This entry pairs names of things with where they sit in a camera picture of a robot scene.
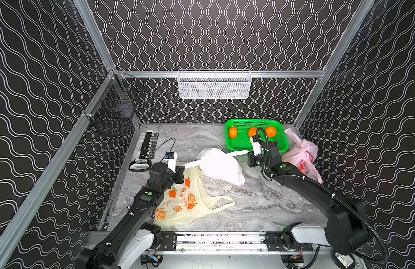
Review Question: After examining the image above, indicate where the white wire mesh basket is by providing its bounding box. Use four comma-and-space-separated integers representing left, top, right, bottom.
177, 69, 252, 99

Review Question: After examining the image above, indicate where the socket set rail holder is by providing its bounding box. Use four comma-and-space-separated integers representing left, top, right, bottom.
129, 130, 159, 172

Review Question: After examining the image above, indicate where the orange far left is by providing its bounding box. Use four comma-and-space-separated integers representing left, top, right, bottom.
228, 127, 238, 139

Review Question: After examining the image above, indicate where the orange centre bottom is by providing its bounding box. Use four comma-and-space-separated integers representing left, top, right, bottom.
248, 127, 257, 138

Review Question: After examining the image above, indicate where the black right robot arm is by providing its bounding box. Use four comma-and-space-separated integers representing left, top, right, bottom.
248, 128, 389, 265

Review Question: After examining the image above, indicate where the large orange top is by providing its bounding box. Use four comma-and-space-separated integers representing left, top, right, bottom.
265, 126, 277, 138

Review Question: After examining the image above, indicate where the black wire basket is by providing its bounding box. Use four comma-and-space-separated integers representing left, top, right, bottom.
88, 75, 135, 137

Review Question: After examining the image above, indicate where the white plastic bag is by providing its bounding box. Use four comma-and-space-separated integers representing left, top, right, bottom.
184, 148, 249, 186

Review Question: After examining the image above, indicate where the pink plastic bag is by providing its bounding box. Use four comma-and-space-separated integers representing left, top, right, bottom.
282, 128, 323, 183

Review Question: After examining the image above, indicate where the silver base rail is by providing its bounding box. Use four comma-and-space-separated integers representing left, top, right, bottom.
157, 231, 315, 254

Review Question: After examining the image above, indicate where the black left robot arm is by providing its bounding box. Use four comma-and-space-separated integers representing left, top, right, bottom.
75, 163, 185, 269

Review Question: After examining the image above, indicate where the yellow bag with orange print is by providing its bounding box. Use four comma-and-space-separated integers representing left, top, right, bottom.
154, 167, 236, 228

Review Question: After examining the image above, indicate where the black round device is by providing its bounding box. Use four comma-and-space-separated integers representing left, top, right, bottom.
333, 252, 355, 269

